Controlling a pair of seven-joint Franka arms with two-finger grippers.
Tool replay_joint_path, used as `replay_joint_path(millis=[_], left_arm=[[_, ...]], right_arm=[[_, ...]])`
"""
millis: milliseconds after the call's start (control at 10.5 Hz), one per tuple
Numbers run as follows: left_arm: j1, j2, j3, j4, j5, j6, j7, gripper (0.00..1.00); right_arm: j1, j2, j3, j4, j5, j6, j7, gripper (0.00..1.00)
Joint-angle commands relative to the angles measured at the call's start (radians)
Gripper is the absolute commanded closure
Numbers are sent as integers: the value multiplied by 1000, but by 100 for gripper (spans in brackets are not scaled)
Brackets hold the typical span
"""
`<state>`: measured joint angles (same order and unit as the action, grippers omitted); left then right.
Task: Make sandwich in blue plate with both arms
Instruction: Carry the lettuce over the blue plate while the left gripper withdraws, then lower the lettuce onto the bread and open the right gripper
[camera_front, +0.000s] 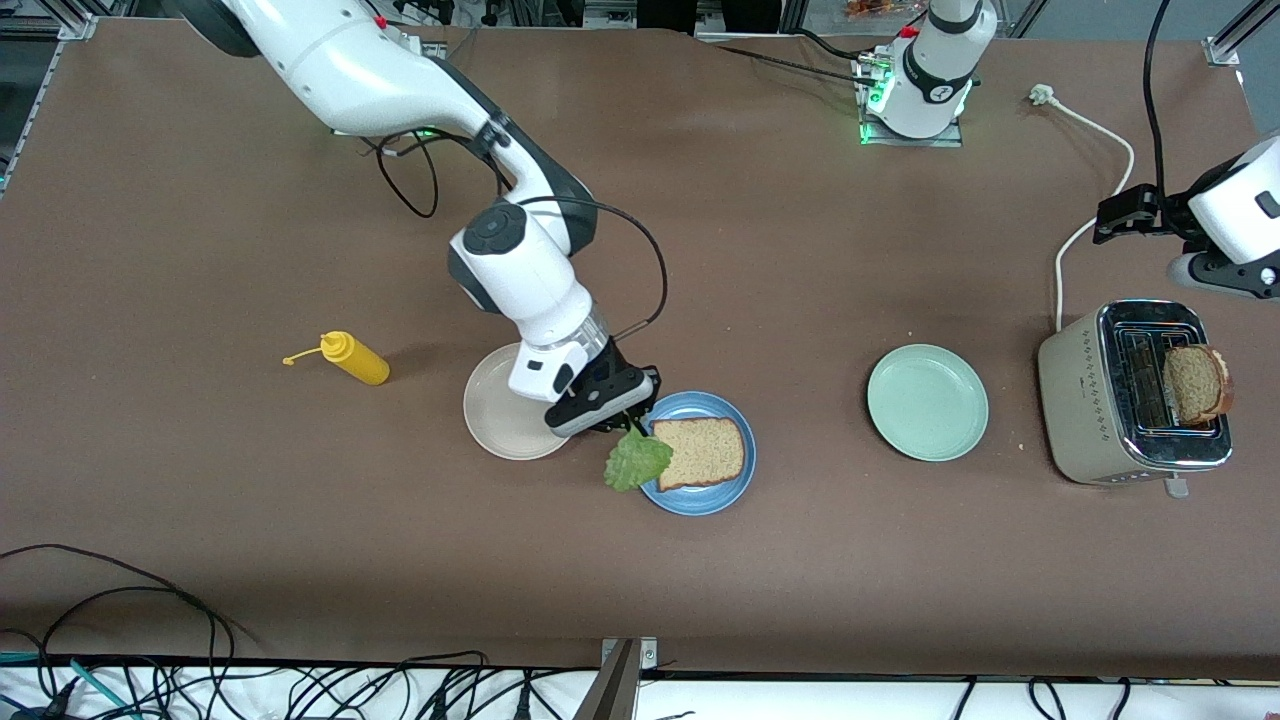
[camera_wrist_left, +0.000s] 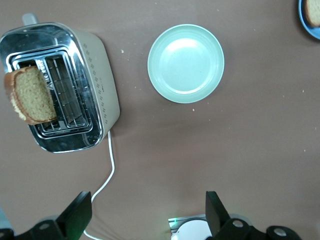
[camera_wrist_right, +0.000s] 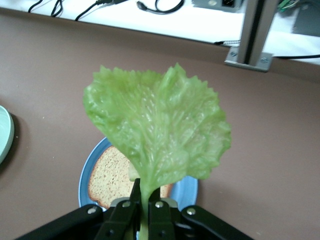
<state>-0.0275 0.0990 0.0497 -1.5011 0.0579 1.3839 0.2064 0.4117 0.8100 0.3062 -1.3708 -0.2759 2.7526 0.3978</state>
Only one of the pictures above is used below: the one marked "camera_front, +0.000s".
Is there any mint green round plate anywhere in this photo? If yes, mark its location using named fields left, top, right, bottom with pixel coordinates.
left=867, top=344, right=990, bottom=463

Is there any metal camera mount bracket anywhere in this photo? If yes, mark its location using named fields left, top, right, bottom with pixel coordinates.
left=575, top=637, right=659, bottom=720

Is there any yellow mustard squeeze bottle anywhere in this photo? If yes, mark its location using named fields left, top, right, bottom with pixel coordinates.
left=283, top=331, right=391, bottom=387

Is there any black base supply cable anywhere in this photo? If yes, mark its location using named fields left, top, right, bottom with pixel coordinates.
left=712, top=28, right=881, bottom=86

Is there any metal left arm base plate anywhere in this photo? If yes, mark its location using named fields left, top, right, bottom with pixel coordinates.
left=853, top=55, right=964, bottom=148

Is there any teal cable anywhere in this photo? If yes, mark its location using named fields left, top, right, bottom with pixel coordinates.
left=68, top=658, right=136, bottom=717

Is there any brown bread slice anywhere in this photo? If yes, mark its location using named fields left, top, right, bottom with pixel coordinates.
left=652, top=417, right=747, bottom=492
left=1163, top=345, right=1235, bottom=426

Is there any brown table cover sheet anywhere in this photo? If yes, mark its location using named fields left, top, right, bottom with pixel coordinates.
left=0, top=18, right=1280, bottom=683

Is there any beige round plate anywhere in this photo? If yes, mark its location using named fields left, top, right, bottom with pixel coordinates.
left=463, top=343, right=571, bottom=461

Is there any green lettuce leaf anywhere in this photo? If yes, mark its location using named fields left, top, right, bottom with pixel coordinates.
left=604, top=425, right=674, bottom=492

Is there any beige and chrome toaster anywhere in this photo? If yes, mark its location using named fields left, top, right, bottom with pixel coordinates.
left=1037, top=300, right=1233, bottom=499

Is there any blue round plate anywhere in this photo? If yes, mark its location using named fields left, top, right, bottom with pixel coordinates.
left=636, top=391, right=758, bottom=517

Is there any aluminium table frame rail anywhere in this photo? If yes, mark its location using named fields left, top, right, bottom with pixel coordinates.
left=0, top=10, right=98, bottom=196

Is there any white toaster power cable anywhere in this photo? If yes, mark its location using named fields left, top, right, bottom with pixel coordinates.
left=1030, top=85, right=1137, bottom=333

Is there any black floor cable loop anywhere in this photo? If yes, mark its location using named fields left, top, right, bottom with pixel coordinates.
left=0, top=544, right=236, bottom=701
left=38, top=586, right=237, bottom=701

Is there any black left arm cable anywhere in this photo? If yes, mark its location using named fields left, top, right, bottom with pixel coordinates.
left=1143, top=0, right=1173, bottom=216

